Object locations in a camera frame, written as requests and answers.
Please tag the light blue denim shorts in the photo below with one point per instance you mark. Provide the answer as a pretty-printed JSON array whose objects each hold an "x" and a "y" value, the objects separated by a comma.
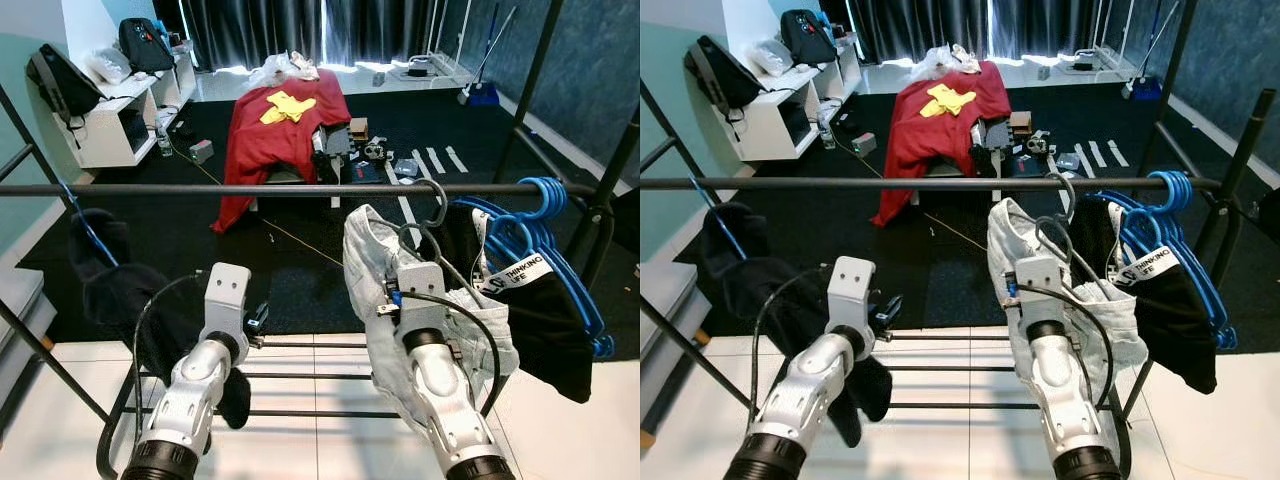
[
  {"x": 1015, "y": 250},
  {"x": 375, "y": 260}
]

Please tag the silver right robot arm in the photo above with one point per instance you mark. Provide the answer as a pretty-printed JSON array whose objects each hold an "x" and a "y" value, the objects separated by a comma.
[
  {"x": 445, "y": 400},
  {"x": 1060, "y": 400}
]

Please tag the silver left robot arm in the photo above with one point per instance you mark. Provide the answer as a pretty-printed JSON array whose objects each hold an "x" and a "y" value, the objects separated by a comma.
[
  {"x": 190, "y": 400},
  {"x": 800, "y": 400}
]

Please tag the blue plastic hanger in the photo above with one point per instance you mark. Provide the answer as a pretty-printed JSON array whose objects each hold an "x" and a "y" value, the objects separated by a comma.
[
  {"x": 600, "y": 330},
  {"x": 525, "y": 228},
  {"x": 1225, "y": 325},
  {"x": 1150, "y": 222},
  {"x": 722, "y": 225},
  {"x": 90, "y": 232}
]

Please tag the dark grey clothes hanger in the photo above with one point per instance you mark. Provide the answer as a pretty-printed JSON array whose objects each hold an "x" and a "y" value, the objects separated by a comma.
[
  {"x": 446, "y": 205},
  {"x": 1071, "y": 195}
]

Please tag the black floor mat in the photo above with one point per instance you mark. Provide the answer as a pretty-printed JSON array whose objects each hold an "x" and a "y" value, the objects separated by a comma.
[
  {"x": 950, "y": 290},
  {"x": 300, "y": 300}
]

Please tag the plain black t-shirt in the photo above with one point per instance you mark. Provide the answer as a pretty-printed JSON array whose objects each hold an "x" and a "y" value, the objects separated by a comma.
[
  {"x": 120, "y": 290},
  {"x": 760, "y": 290}
]

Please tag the black metal clothes rack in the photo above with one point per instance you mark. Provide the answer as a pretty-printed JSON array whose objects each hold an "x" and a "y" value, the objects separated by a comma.
[
  {"x": 900, "y": 183},
  {"x": 250, "y": 188}
]

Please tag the small grey box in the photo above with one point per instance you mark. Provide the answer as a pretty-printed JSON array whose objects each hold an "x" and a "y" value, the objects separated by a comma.
[
  {"x": 200, "y": 152},
  {"x": 865, "y": 145}
]

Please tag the red cloth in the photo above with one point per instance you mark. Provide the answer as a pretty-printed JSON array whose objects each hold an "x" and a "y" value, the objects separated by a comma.
[
  {"x": 930, "y": 140},
  {"x": 270, "y": 145}
]

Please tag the yellow cloth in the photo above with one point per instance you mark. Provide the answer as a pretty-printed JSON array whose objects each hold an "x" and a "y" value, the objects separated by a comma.
[
  {"x": 285, "y": 108},
  {"x": 947, "y": 102}
]

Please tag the small brown box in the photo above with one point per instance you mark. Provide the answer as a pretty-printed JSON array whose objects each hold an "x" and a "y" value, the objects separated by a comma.
[
  {"x": 358, "y": 128},
  {"x": 1021, "y": 122}
]

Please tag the low white shelf unit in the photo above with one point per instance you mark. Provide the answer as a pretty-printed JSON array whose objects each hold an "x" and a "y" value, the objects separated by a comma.
[
  {"x": 770, "y": 120},
  {"x": 110, "y": 125}
]

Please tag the white plastic bag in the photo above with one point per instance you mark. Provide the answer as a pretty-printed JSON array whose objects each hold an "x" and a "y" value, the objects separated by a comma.
[
  {"x": 285, "y": 68},
  {"x": 945, "y": 62}
]

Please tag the black shorts white waistband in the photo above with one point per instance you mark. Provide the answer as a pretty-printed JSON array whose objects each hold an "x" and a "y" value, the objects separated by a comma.
[
  {"x": 540, "y": 330},
  {"x": 1170, "y": 320}
]

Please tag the white plastic pack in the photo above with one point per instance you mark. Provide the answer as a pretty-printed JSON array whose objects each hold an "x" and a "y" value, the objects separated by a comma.
[
  {"x": 770, "y": 57},
  {"x": 108, "y": 63}
]

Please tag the black backpack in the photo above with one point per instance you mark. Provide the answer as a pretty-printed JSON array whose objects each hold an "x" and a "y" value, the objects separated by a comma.
[
  {"x": 65, "y": 85},
  {"x": 722, "y": 78}
]

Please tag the black bag red detail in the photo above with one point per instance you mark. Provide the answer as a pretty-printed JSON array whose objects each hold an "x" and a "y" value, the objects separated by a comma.
[
  {"x": 145, "y": 45},
  {"x": 808, "y": 38}
]

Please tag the dark curtain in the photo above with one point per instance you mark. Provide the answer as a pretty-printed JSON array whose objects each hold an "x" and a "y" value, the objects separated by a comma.
[
  {"x": 920, "y": 25},
  {"x": 260, "y": 30}
]

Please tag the blue head mop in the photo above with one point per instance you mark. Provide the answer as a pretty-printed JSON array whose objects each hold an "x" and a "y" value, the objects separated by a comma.
[
  {"x": 483, "y": 95},
  {"x": 1148, "y": 88}
]

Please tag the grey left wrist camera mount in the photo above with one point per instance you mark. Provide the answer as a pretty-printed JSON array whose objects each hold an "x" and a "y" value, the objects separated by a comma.
[
  {"x": 225, "y": 295},
  {"x": 852, "y": 285}
]

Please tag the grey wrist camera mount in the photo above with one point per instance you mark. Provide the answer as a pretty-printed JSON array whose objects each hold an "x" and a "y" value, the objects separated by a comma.
[
  {"x": 852, "y": 285},
  {"x": 1038, "y": 280},
  {"x": 225, "y": 295},
  {"x": 420, "y": 290}
]

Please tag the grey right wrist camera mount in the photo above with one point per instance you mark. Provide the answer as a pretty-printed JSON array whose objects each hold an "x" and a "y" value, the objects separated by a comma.
[
  {"x": 420, "y": 290},
  {"x": 1038, "y": 280}
]

